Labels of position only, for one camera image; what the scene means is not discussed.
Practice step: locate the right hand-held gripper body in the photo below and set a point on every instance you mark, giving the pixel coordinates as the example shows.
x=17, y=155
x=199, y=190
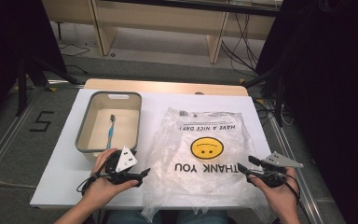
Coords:
x=279, y=161

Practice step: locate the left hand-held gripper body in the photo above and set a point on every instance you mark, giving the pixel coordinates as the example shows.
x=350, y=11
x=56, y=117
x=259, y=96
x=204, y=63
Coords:
x=125, y=160

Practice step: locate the blue grey toothbrush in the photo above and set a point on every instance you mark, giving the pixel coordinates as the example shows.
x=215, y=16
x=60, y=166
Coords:
x=110, y=133

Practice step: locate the clear plastic bag yellow smiley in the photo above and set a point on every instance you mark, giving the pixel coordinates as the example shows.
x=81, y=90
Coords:
x=199, y=186

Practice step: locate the beige basket grey rim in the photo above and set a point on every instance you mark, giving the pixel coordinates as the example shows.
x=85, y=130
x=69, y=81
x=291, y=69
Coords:
x=91, y=124

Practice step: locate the person's left hand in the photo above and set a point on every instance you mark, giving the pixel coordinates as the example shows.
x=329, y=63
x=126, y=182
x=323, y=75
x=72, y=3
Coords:
x=104, y=189

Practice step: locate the person's right hand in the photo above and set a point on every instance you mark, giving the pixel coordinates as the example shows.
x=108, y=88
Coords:
x=284, y=199

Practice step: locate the black tripod stand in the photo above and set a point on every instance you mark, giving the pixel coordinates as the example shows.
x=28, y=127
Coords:
x=278, y=93
x=23, y=87

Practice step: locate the white smiley shopping bag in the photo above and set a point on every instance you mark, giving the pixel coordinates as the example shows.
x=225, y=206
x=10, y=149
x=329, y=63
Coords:
x=167, y=85

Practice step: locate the black curtain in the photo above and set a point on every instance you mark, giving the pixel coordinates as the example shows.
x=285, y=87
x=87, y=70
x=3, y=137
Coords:
x=332, y=93
x=9, y=46

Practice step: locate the metal floor rail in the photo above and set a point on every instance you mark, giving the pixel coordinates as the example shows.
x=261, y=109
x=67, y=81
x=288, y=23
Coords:
x=3, y=149
x=292, y=149

